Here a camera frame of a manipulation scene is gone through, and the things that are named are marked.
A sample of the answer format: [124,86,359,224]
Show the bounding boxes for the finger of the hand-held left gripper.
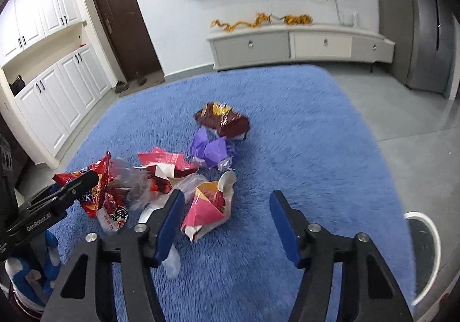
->
[16,171,100,215]

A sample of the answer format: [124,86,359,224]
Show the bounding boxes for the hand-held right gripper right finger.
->
[269,190,414,322]

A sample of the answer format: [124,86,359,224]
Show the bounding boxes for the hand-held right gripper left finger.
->
[41,189,185,322]

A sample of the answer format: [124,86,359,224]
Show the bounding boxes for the red snack packet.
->
[54,151,124,218]

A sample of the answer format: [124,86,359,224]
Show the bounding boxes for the clear plastic bag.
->
[138,175,202,277]

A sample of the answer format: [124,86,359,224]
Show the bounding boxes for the pink orange snack wrapper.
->
[181,170,237,242]

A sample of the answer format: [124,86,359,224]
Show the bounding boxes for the white red noodle packet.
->
[97,205,130,234]

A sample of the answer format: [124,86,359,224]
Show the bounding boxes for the clear plastic wrapper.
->
[111,159,169,208]

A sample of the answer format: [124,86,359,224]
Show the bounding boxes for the red wrapper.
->
[137,146,199,179]

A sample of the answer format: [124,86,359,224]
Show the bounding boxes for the purple foil wrapper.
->
[190,127,236,170]

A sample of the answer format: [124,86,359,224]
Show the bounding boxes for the brown snack packet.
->
[194,102,250,141]

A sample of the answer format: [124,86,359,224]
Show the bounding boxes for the white rimmed trash bin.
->
[404,212,442,306]

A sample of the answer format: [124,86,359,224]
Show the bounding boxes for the white built-in cabinet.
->
[0,0,113,168]

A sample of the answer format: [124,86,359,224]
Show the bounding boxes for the blue fluffy rug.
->
[47,64,417,322]

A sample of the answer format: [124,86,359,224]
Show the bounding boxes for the black bag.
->
[10,75,26,96]

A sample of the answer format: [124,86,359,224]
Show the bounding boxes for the brown doormat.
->
[115,69,166,96]

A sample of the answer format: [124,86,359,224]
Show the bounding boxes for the brown entrance door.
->
[89,0,162,84]

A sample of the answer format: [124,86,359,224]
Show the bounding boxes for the white grey television cabinet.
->
[206,23,396,73]

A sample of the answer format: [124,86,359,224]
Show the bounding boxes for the golden dragon figurine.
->
[211,12,279,32]

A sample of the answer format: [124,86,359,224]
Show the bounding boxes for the golden tiger figurine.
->
[280,14,313,26]

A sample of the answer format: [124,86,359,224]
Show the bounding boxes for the grey double-door refrigerator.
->
[402,0,455,93]

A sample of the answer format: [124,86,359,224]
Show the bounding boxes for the tangled wall cables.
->
[308,0,346,24]

